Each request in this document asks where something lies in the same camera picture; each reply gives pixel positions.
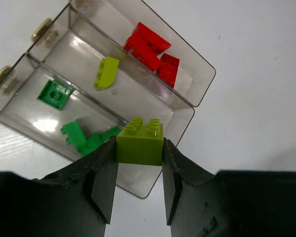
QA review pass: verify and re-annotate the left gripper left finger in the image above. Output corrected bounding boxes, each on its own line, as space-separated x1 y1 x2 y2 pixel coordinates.
0 137 118 237

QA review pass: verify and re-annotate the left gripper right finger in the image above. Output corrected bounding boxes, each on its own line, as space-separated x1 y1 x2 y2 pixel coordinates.
162 139 296 237

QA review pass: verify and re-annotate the lime lego block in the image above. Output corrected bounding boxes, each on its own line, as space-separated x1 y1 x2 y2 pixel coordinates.
116 117 164 166

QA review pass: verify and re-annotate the green lego two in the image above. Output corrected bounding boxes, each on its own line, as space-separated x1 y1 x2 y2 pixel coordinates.
37 80 73 111

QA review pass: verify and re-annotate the small lime lego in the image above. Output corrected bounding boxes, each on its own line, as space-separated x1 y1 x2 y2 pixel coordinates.
94 56 120 91

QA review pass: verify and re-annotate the red lego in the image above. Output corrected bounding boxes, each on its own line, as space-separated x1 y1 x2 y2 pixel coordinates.
156 53 180 88
132 22 171 55
124 33 162 72

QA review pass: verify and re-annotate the small green square lego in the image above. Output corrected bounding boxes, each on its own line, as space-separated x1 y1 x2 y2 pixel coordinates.
60 120 87 147

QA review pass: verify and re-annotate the clear left container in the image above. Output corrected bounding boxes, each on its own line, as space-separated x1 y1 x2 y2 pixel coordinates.
0 54 126 161

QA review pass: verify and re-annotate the clear right container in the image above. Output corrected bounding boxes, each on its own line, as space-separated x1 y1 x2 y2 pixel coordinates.
70 0 216 107

